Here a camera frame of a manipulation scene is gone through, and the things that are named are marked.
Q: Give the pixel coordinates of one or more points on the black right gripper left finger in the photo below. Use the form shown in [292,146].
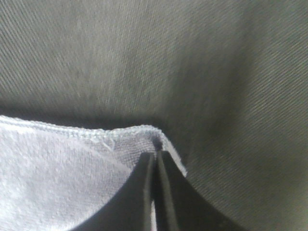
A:
[130,208]

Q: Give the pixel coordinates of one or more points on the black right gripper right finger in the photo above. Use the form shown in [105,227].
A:
[179,207]

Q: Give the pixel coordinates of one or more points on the grey-blue towel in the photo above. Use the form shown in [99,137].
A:
[53,177]

